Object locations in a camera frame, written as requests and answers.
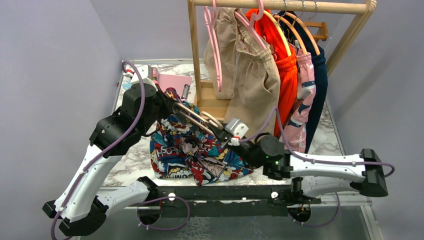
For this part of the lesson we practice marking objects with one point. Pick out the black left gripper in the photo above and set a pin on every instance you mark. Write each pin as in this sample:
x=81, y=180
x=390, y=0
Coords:
x=167, y=103

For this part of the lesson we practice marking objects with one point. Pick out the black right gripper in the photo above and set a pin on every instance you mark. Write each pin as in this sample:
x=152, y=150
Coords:
x=221, y=135

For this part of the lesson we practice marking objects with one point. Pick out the cream plastic hanger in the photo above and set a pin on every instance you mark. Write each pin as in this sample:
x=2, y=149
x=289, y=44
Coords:
x=204, y=120

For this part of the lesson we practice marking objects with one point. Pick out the comic print shorts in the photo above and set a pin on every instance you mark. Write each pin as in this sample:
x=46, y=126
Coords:
x=184, y=150

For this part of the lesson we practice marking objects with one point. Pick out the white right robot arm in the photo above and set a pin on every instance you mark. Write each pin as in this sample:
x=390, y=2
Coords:
x=314, y=174

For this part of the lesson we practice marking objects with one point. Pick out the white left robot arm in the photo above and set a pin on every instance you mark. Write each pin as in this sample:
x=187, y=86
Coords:
x=81, y=210

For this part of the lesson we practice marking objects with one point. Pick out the pink patterned shorts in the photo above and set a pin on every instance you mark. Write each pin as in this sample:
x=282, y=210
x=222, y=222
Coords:
x=295, y=127

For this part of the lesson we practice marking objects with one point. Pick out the beige shorts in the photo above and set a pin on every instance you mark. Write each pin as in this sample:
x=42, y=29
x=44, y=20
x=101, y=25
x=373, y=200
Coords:
x=232, y=36

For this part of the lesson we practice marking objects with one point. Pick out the orange shorts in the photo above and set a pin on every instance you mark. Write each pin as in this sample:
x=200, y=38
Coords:
x=288, y=76

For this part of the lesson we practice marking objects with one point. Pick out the pink plastic hanger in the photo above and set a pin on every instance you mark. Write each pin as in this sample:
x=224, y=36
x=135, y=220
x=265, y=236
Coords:
x=210, y=18

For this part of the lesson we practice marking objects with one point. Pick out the navy shorts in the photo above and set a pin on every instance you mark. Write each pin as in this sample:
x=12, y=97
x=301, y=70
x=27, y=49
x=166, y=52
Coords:
x=321, y=83

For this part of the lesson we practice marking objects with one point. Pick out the pink hanger with shorts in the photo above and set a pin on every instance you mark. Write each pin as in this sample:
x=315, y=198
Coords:
x=250, y=24

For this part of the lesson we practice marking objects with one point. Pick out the wooden hanger front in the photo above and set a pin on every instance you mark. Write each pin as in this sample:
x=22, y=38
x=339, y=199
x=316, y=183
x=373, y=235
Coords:
x=274, y=35

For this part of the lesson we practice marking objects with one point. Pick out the wooden hanger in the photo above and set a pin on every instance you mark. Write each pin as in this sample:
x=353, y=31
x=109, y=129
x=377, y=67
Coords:
x=274, y=35
x=296, y=31

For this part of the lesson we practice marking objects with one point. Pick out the wooden hanger back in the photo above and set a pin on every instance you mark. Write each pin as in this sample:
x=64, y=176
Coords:
x=296, y=31

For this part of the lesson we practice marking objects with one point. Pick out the pink clipboard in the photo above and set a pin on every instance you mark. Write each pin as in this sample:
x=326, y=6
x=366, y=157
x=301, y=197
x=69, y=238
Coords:
x=180, y=83

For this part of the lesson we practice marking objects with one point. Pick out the pink glue stick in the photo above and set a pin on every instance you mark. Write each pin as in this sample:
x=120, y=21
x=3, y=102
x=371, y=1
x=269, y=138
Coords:
x=155, y=74

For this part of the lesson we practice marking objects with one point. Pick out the light blue flat case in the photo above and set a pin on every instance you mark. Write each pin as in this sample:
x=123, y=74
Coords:
x=126, y=84

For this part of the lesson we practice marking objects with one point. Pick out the wooden clothes rack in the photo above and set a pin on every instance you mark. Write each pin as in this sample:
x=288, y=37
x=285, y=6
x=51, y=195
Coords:
x=205, y=97

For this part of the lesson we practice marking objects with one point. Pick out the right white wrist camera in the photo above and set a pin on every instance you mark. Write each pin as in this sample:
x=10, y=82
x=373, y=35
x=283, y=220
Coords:
x=237, y=130

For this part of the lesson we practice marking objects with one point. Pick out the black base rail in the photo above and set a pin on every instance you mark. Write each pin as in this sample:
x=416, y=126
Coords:
x=227, y=200

